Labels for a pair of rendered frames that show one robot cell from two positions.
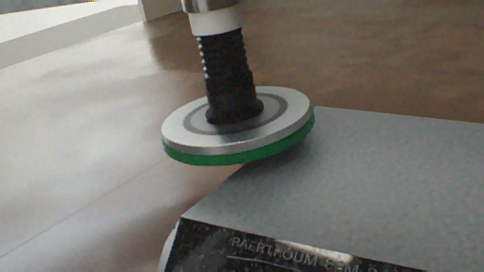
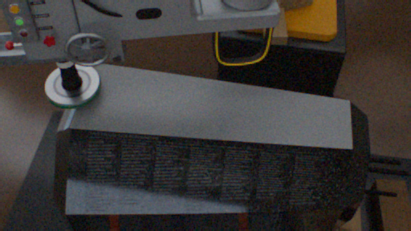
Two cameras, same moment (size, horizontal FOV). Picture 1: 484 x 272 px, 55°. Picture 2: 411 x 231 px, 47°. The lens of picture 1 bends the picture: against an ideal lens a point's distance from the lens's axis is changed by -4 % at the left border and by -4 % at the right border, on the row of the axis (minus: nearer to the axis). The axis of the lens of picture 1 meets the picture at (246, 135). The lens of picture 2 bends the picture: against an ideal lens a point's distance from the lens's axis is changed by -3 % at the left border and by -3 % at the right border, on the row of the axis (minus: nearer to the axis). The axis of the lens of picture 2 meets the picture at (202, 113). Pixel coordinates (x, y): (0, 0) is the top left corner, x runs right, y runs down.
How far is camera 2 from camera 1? 1.39 m
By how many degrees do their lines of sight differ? 38
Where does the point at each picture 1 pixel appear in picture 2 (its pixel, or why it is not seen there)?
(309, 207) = (108, 117)
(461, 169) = (150, 95)
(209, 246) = (83, 135)
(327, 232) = (116, 126)
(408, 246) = (138, 127)
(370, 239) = (128, 127)
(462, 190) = (150, 105)
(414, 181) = (136, 103)
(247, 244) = (95, 133)
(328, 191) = (112, 110)
